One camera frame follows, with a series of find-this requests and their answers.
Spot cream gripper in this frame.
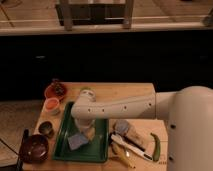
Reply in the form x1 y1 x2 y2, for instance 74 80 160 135
74 119 95 140

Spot blue sponge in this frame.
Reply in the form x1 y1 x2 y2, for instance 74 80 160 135
68 133 89 150

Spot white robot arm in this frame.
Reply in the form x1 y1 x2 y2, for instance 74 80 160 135
71 86 213 171

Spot green plastic tray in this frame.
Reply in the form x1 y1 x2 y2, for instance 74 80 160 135
52 102 109 163

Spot grey scrub brush block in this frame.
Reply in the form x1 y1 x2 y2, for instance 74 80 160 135
114 119 147 150

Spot small green cup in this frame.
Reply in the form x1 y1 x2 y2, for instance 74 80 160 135
80 87 92 93

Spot small dark metal cup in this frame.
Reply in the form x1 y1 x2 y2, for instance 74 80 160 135
38 121 54 138

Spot white cup orange contents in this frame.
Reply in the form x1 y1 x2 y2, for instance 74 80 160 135
44 98 60 115

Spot yellow banana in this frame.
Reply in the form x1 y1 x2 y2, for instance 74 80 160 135
111 142 135 169

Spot red bowl with pinecone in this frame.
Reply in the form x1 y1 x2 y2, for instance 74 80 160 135
44 79 67 100

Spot dark red bowl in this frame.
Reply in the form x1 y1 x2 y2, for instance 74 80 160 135
21 134 49 164

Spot green chili pepper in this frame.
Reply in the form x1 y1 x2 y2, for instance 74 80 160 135
150 133 161 162

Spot black tool at table edge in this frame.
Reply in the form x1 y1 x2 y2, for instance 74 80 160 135
15 129 29 171

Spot wooden frame stand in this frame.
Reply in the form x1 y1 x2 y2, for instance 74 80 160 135
55 0 134 31

